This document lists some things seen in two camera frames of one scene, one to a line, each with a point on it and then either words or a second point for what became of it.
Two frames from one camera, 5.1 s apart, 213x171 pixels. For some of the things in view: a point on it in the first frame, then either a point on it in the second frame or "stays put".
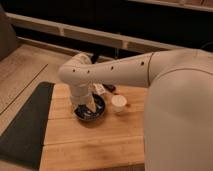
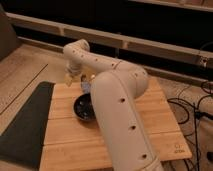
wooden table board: (114, 140) stays put
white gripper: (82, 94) -> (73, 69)
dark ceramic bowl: (83, 112) stays put
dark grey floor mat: (23, 140) stays put
